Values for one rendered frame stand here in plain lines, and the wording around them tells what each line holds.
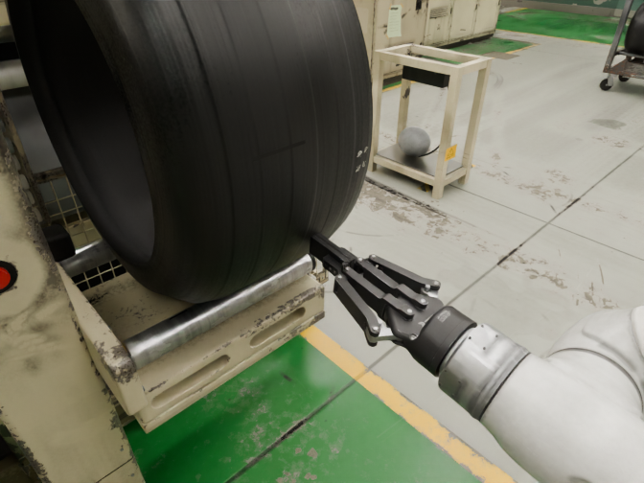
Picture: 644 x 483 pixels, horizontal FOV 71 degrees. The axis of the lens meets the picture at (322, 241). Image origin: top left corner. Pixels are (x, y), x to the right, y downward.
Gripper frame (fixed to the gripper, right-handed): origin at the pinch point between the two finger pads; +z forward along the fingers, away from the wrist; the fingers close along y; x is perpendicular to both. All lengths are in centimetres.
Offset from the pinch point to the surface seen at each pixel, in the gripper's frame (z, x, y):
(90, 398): 17.8, 24.9, 30.4
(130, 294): 36.9, 27.6, 15.6
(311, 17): 7.2, -27.7, -0.5
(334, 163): 1.9, -12.9, -0.7
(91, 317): 19.3, 10.8, 26.3
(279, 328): 9.2, 23.1, 0.8
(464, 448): -17, 102, -57
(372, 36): 281, 87, -339
